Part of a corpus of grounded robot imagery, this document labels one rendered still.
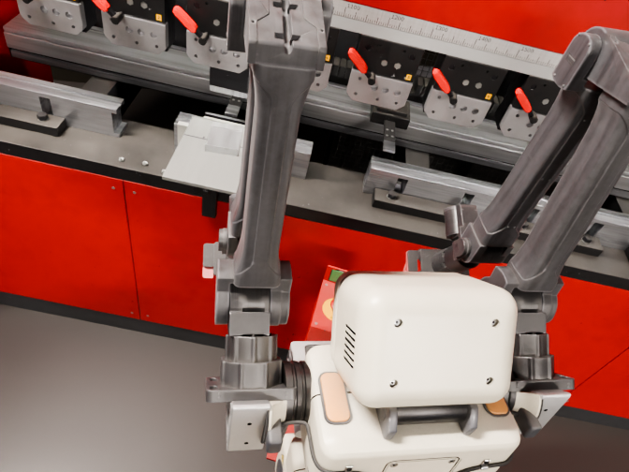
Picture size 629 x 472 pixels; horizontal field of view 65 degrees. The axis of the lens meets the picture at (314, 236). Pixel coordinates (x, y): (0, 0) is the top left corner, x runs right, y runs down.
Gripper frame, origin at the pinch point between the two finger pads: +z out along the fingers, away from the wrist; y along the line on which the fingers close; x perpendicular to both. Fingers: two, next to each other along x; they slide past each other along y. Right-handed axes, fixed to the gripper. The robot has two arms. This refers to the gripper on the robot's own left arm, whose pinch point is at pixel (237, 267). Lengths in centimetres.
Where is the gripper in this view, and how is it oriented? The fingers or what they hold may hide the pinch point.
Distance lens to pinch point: 105.6
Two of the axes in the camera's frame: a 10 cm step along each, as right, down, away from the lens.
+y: -9.8, -0.4, -2.2
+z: -2.2, 2.5, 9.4
